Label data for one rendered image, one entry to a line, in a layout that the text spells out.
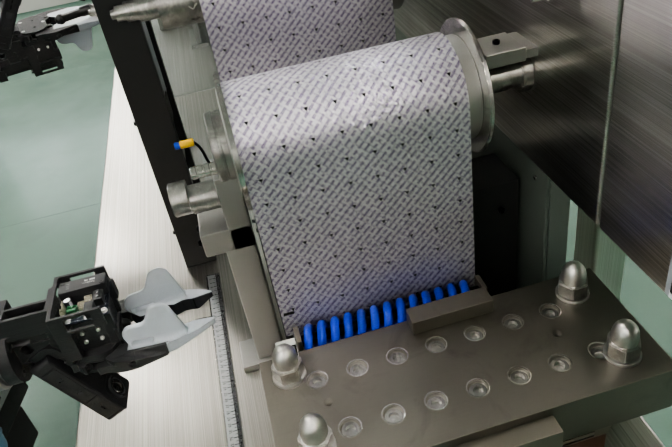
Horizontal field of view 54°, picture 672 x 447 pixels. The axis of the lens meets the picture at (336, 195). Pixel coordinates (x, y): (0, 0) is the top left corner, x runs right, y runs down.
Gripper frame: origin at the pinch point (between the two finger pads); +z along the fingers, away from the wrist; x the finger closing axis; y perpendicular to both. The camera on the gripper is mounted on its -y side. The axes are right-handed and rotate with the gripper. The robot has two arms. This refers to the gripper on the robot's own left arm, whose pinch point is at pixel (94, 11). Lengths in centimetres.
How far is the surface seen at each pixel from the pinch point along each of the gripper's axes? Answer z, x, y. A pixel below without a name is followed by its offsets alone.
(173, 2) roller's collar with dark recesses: 5.3, 44.0, -16.8
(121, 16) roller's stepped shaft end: -0.7, 40.5, -15.4
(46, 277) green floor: -43, -93, 138
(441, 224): 21, 79, 1
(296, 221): 6, 75, -4
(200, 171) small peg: -1, 68, -9
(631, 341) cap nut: 29, 100, 4
